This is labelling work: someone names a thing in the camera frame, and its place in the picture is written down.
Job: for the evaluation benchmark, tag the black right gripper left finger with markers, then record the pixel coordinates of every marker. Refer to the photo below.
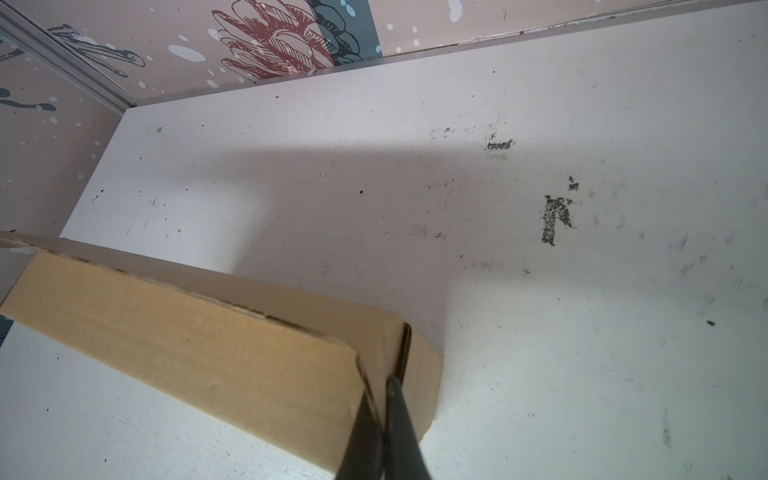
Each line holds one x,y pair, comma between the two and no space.
363,457

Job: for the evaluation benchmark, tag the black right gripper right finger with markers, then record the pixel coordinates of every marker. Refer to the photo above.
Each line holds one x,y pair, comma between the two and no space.
402,456

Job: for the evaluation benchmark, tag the brown cardboard paper box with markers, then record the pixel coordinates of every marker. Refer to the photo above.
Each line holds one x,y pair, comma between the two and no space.
287,366

